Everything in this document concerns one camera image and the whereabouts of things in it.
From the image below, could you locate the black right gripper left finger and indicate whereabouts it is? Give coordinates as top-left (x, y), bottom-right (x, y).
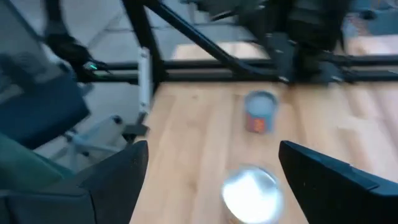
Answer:
top-left (0, 140), bottom-right (149, 224)

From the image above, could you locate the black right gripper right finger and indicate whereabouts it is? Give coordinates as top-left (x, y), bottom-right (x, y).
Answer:
top-left (278, 140), bottom-right (398, 224)

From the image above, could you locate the tall tin can shiny lid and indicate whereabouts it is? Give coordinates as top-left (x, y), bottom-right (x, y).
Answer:
top-left (220, 164), bottom-right (285, 224)

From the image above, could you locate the short tin can blue rim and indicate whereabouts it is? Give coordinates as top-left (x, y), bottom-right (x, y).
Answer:
top-left (243, 90), bottom-right (279, 135)

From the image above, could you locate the teal cushion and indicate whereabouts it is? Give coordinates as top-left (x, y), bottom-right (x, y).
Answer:
top-left (0, 133), bottom-right (77, 191)

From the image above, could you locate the office chair blue seat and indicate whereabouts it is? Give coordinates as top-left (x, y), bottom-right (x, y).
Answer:
top-left (0, 73), bottom-right (129, 162)

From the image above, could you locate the white plastic bar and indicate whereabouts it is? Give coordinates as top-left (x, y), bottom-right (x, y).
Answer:
top-left (137, 45), bottom-right (154, 116)

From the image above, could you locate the black device green light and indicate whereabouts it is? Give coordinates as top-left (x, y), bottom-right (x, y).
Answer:
top-left (43, 0), bottom-right (108, 83)

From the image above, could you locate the black aluminium table frame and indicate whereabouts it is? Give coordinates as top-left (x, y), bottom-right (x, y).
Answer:
top-left (77, 0), bottom-right (398, 144)

